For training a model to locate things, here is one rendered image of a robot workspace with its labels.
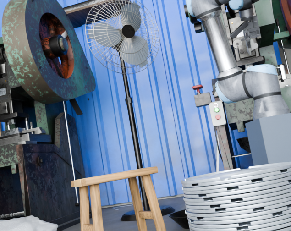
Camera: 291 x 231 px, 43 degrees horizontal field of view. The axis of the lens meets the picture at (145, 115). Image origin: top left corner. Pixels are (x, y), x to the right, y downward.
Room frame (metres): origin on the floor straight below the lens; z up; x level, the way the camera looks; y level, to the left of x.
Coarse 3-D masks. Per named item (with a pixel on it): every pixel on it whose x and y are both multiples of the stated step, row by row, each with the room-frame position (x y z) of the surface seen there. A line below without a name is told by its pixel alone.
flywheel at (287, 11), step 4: (280, 0) 2.58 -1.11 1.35; (284, 0) 2.56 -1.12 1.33; (288, 0) 2.49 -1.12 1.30; (280, 4) 2.61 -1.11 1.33; (284, 4) 2.56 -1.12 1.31; (288, 4) 2.52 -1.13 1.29; (284, 8) 2.56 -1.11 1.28; (288, 8) 2.54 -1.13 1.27; (284, 12) 2.56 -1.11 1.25; (288, 12) 2.54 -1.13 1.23; (284, 16) 2.58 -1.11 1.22; (288, 16) 2.53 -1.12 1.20; (288, 20) 2.52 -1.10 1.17; (288, 24) 2.50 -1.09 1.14; (288, 28) 2.53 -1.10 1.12
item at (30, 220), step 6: (30, 216) 1.98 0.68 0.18; (0, 222) 1.85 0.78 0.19; (6, 222) 1.86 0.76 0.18; (12, 222) 1.87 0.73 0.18; (18, 222) 1.89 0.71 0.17; (24, 222) 1.82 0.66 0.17; (30, 222) 1.85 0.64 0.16; (36, 222) 1.92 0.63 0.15; (42, 222) 1.96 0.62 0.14; (48, 222) 2.08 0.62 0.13; (0, 228) 1.81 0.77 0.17; (6, 228) 1.80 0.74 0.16; (12, 228) 1.78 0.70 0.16; (18, 228) 1.79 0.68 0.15; (24, 228) 1.80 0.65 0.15; (30, 228) 1.80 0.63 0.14; (36, 228) 1.86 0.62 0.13; (42, 228) 1.87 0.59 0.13; (48, 228) 1.91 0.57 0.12; (54, 228) 1.96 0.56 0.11
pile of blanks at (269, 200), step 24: (288, 168) 0.96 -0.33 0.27; (192, 192) 0.91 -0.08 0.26; (216, 192) 0.86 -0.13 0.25; (240, 192) 0.83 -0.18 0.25; (264, 192) 0.83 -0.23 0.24; (288, 192) 0.90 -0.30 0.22; (192, 216) 0.97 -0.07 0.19; (216, 216) 0.86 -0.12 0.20; (240, 216) 0.83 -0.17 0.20; (264, 216) 0.83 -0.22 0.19; (288, 216) 0.84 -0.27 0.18
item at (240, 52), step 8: (232, 24) 2.29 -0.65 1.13; (240, 24) 2.28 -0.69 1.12; (232, 40) 2.29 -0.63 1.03; (240, 40) 2.27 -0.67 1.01; (256, 40) 2.26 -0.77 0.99; (240, 48) 2.25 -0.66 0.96; (256, 48) 2.26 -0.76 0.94; (240, 56) 2.26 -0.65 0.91; (248, 56) 2.25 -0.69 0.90; (256, 56) 2.26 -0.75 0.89
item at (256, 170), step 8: (248, 168) 1.01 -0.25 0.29; (256, 168) 0.95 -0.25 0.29; (264, 168) 0.99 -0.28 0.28; (272, 168) 0.84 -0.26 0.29; (280, 168) 0.85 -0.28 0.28; (200, 176) 1.09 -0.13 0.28; (208, 176) 1.06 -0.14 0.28; (216, 176) 0.95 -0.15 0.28; (224, 176) 0.92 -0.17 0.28; (232, 176) 0.83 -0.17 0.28; (240, 176) 0.83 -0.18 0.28
